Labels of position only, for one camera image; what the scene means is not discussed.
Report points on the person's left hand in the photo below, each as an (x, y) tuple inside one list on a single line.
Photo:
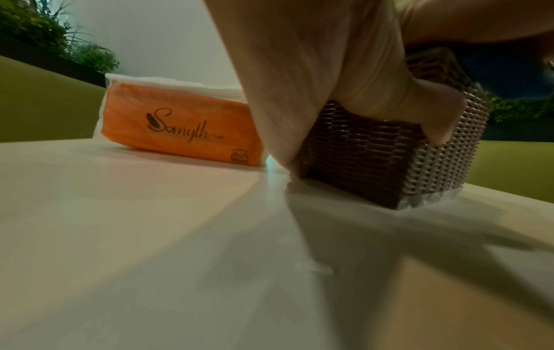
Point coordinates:
[(303, 51)]

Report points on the green upholstered bench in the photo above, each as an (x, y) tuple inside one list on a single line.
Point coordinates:
[(515, 167), (43, 109)]

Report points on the green leafy plants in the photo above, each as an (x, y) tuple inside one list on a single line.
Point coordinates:
[(30, 24), (519, 109)]

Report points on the brown woven tissue box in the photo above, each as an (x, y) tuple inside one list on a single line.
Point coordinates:
[(368, 160)]

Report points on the orange plastic tissue pack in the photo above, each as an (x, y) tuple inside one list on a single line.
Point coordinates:
[(181, 119)]

